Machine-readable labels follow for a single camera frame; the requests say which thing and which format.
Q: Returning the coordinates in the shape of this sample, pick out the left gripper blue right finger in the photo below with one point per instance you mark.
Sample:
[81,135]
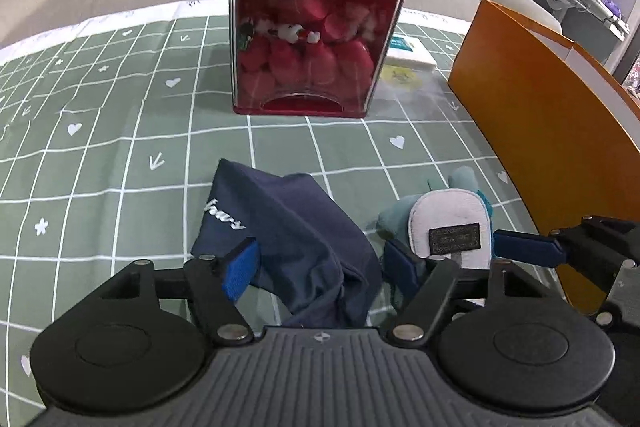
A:
[425,285]

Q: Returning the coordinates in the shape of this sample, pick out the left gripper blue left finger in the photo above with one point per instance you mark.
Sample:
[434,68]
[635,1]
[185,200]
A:
[215,285]

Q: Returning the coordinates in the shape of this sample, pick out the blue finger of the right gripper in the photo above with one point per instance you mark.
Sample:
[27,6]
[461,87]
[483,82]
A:
[529,248]

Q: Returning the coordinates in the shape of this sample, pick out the navy blue fabric bag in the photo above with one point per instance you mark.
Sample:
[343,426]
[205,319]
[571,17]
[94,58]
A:
[311,254]

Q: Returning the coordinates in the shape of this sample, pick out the clear plastic zip bag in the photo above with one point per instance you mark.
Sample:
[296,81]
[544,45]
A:
[406,85]

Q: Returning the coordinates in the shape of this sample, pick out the white teal tissue pack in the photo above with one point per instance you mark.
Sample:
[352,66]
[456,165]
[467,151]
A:
[409,52]

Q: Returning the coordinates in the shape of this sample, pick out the orange white cardboard box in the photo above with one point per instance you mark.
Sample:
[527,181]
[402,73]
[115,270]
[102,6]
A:
[561,125]

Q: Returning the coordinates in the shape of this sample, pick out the green grid tablecloth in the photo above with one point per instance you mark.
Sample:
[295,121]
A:
[110,138]

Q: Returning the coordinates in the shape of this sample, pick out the red transparent cube box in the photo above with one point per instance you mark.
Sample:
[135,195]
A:
[308,57]

